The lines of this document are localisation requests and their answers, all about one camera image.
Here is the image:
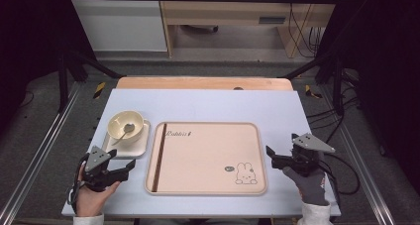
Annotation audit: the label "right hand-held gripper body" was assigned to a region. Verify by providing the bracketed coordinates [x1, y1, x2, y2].
[289, 133, 336, 178]

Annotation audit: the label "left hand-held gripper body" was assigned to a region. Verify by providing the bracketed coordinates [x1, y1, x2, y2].
[80, 145, 117, 193]

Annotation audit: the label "cream square plate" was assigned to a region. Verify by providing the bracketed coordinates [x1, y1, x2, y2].
[101, 119, 152, 160]

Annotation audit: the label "metal spoon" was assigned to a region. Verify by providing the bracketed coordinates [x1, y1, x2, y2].
[112, 122, 136, 146]

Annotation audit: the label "cream bowl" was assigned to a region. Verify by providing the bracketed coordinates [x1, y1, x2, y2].
[107, 110, 146, 145]

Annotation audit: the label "pink tray with rabbit print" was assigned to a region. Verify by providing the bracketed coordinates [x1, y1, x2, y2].
[144, 121, 268, 196]

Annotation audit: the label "person's left hand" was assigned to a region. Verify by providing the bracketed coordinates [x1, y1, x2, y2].
[75, 165, 122, 218]

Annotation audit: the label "person's right hand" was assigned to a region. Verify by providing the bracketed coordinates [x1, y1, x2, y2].
[282, 165, 332, 207]

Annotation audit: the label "yellow and black tape strip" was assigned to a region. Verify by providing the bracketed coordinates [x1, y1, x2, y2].
[303, 83, 324, 100]
[92, 81, 107, 100]

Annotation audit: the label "black metal stand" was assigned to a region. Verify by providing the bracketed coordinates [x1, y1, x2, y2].
[280, 51, 347, 116]
[56, 48, 124, 114]

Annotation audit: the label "wooden table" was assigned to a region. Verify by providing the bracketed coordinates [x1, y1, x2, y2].
[116, 75, 294, 91]

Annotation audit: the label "black curtain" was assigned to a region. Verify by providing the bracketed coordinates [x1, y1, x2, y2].
[0, 0, 97, 134]
[316, 0, 420, 189]

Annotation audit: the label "white cabinet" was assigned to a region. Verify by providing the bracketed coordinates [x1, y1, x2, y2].
[65, 0, 168, 53]

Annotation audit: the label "wooden desk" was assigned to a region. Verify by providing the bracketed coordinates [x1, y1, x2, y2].
[157, 0, 343, 59]

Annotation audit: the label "left hand-held gripper cable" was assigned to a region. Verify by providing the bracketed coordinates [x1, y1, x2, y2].
[67, 154, 90, 216]

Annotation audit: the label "hand-held gripper cable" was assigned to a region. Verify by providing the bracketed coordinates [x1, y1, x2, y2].
[318, 152, 362, 197]
[67, 154, 90, 216]

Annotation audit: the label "black floor cables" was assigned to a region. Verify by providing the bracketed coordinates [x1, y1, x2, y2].
[306, 67, 362, 139]

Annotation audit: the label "right hand-held gripper cable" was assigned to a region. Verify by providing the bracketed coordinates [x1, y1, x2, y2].
[318, 152, 362, 197]

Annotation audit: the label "aluminium floor rail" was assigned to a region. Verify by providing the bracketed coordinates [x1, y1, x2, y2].
[317, 85, 397, 225]
[0, 81, 83, 225]

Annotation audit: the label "bundle of black desk cables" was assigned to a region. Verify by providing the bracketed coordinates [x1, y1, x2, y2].
[286, 2, 323, 59]

